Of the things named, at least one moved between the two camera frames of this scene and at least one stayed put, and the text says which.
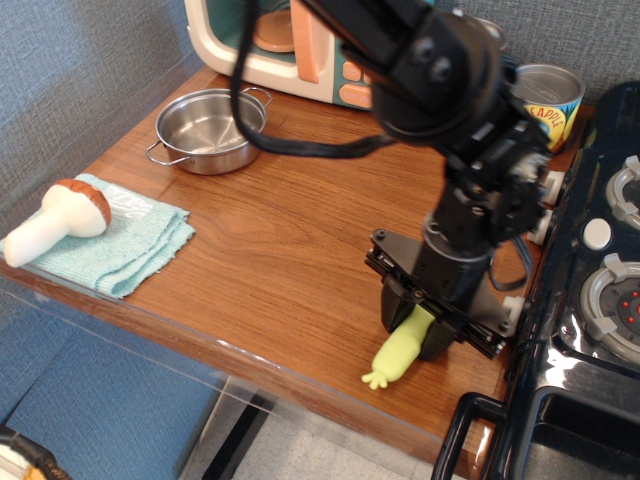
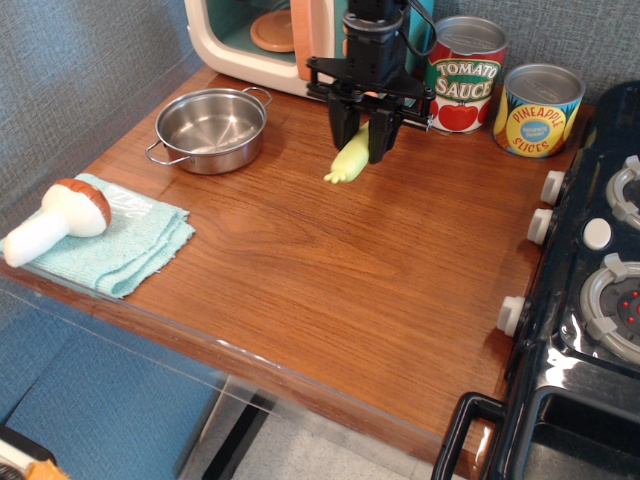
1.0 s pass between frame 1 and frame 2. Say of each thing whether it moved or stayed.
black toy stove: stayed
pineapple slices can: stayed
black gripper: moved
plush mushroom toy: stayed
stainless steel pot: stayed
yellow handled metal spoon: moved
